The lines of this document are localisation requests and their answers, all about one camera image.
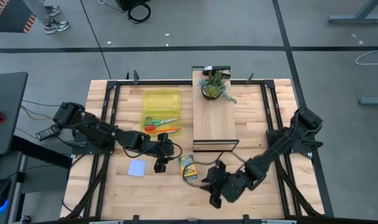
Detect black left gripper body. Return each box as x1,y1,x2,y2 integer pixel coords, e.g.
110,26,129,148
147,133,175,174

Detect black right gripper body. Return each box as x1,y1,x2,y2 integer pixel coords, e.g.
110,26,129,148
207,160,249,208

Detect short orange pencil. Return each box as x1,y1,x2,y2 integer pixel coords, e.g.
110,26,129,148
148,129,177,135

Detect long orange pencil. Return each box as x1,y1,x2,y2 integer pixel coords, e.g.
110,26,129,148
145,126,180,134

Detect crayon box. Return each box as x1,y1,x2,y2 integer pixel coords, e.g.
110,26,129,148
178,154,198,181

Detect green scissors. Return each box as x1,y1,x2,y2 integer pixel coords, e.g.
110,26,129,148
144,116,180,131

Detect light blue sticky note pad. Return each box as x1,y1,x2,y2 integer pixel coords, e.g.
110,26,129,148
127,159,147,177

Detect yellow transparent pencil case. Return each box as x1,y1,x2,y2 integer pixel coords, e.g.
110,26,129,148
140,89,182,136

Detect potted succulent plant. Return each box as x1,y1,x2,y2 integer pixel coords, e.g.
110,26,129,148
198,70,239,105

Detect black stapler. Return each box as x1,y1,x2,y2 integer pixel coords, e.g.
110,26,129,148
201,65,232,80

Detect black power adapter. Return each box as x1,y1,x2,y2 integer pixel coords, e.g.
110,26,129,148
35,125,61,141

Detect person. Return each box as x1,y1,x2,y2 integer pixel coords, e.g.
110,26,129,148
22,0,70,34

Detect dark side desk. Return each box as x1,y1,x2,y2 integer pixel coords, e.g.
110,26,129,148
0,72,29,156

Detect grey metal floor bar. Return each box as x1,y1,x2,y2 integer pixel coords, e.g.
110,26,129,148
359,96,378,105

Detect black mat orange stripes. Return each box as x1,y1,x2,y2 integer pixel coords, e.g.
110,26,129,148
0,0,46,34

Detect grey metal table base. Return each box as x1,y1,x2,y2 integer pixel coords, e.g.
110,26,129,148
328,0,378,25

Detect wooden shelf riser black frame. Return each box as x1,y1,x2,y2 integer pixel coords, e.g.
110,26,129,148
191,65,240,152

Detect black metal table frame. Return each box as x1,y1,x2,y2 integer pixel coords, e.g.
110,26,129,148
64,73,325,224

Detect long black floor cable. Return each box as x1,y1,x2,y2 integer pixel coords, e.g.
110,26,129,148
80,0,113,80

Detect yellow floor cable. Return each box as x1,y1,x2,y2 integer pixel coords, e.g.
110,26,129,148
20,105,56,121

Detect coiled black cable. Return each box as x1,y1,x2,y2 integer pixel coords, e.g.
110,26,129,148
127,2,152,24

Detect white floor cable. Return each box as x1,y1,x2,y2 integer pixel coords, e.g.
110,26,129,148
355,49,378,66

